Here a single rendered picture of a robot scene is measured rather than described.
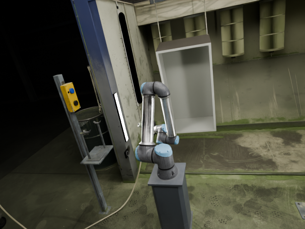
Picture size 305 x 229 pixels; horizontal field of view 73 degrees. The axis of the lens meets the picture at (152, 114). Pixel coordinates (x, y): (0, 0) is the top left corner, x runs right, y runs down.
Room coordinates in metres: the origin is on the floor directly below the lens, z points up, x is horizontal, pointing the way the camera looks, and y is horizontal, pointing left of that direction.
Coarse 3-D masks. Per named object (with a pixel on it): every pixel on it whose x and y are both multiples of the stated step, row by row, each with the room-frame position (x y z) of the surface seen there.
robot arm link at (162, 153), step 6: (162, 144) 1.61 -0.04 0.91; (156, 150) 1.53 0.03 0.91; (162, 150) 1.52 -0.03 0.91; (168, 150) 1.51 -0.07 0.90; (156, 156) 1.52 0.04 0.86; (162, 156) 1.49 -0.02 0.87; (168, 156) 1.49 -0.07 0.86; (156, 162) 1.52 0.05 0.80; (162, 162) 1.49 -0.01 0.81; (168, 162) 1.49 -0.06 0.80; (162, 168) 1.50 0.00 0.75; (168, 168) 1.49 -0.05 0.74
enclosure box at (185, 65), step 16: (160, 48) 2.48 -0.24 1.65; (176, 48) 2.34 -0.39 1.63; (192, 48) 2.65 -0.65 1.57; (208, 48) 2.61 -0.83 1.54; (160, 64) 2.56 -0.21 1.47; (176, 64) 2.75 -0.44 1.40; (192, 64) 2.70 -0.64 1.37; (208, 64) 2.65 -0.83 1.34; (176, 80) 2.80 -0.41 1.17; (192, 80) 2.75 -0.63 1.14; (208, 80) 2.70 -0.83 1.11; (176, 96) 2.86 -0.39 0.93; (192, 96) 2.81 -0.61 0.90; (208, 96) 2.75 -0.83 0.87; (176, 112) 2.93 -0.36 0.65; (192, 112) 2.87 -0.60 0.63; (208, 112) 2.81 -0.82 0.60; (176, 128) 2.74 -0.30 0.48; (192, 128) 2.65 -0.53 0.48; (208, 128) 2.56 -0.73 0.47
